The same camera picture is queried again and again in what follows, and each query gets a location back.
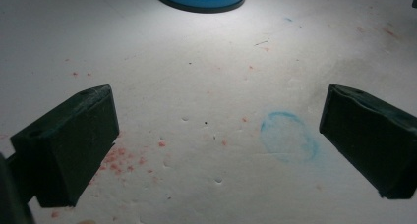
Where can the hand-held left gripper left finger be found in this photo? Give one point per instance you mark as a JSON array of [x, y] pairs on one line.
[[65, 142]]

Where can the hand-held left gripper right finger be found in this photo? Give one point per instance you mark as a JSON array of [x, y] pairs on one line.
[[370, 135]]

